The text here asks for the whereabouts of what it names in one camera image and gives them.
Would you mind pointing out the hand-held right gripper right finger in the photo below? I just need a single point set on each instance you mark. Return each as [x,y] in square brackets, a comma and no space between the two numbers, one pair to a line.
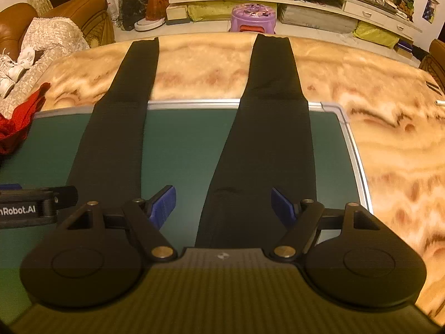
[283,208]

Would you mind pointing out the grey flat block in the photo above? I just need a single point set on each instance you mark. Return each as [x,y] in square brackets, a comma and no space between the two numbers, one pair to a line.
[318,21]

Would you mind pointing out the red garment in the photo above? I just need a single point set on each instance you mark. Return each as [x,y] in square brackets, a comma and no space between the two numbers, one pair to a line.
[14,125]

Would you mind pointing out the cream box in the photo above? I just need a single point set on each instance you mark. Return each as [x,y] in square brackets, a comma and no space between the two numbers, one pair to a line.
[177,12]

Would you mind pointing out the white crumpled cloth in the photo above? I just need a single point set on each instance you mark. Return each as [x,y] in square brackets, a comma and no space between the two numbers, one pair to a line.
[27,57]

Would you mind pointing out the cream lace sofa cover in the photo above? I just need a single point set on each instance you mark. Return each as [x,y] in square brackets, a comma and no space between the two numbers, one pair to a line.
[31,80]

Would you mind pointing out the purple plastic stool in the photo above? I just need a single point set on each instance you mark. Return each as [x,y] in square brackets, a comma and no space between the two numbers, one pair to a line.
[253,15]

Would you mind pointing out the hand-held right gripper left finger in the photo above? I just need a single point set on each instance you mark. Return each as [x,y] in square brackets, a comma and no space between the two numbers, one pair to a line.
[163,208]

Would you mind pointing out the black pants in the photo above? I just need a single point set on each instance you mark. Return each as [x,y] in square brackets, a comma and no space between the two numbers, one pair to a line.
[264,146]

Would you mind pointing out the green framed table mat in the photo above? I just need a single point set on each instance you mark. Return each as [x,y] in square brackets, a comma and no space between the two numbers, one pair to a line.
[173,146]

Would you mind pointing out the yellow-green bag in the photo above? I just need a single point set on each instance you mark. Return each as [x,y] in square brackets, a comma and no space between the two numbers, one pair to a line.
[377,34]
[212,12]

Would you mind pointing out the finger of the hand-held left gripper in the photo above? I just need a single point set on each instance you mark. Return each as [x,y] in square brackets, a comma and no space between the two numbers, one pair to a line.
[8,187]

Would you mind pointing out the white robot vacuum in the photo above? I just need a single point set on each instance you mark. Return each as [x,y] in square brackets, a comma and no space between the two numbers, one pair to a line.
[149,24]

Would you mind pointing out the black bag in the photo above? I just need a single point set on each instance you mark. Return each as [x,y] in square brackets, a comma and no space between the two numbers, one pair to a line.
[134,5]

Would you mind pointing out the white sneaker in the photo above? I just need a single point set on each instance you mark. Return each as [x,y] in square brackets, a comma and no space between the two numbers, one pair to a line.
[5,88]
[12,71]

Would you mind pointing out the brown leather armchair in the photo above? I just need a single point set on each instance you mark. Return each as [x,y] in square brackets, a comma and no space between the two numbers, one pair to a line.
[434,66]

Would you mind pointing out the blue wall poster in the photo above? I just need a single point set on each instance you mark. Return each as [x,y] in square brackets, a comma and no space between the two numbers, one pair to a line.
[431,9]

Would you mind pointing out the orange plastic bag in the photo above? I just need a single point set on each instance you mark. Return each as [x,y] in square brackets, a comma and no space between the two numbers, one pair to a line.
[157,1]

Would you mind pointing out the brown leather sofa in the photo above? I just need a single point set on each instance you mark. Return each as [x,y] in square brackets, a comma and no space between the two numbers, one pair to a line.
[87,10]

